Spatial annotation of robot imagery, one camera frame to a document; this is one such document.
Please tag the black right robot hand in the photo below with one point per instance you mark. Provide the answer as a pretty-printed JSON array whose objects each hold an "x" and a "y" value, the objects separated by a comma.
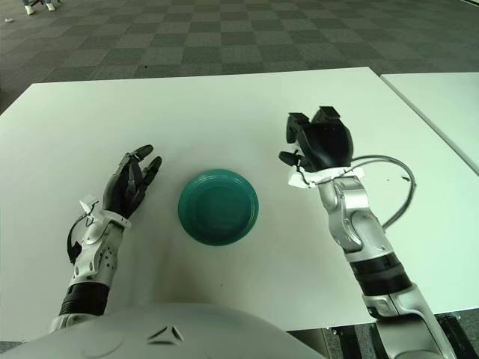
[{"x": 329, "y": 146}]

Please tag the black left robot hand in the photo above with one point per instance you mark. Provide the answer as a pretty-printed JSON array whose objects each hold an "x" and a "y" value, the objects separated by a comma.
[{"x": 121, "y": 192}]

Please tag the green round plate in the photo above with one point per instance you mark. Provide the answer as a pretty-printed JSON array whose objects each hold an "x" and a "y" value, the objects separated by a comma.
[{"x": 218, "y": 207}]

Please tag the white neighbouring table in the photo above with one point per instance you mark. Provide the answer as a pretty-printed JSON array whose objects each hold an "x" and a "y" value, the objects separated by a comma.
[{"x": 441, "y": 106}]

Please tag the white robot torso shell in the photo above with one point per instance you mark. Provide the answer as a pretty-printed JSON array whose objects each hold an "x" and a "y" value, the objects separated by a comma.
[{"x": 149, "y": 333}]

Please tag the white sneaker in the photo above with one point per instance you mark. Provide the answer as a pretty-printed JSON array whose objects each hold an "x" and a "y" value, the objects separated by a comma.
[
  {"x": 29, "y": 10},
  {"x": 50, "y": 6}
]

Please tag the black table frame leg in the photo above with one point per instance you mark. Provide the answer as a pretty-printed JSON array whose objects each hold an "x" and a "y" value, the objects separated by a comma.
[{"x": 351, "y": 342}]

